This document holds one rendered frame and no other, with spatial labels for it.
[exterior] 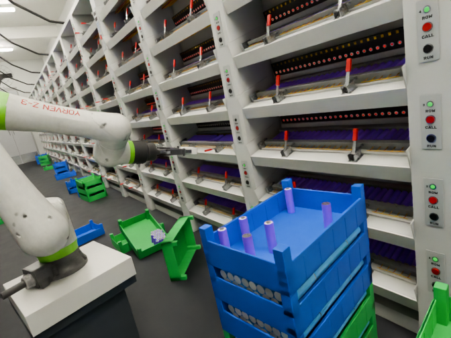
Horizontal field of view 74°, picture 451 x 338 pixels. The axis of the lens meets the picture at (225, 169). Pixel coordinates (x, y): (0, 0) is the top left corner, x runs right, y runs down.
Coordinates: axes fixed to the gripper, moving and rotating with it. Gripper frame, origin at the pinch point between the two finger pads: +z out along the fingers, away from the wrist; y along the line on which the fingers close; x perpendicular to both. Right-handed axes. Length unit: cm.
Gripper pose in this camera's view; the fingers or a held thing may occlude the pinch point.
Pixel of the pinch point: (188, 150)
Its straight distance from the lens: 136.3
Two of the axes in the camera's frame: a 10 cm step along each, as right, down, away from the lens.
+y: 5.9, 1.2, -8.0
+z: 8.1, -0.6, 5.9
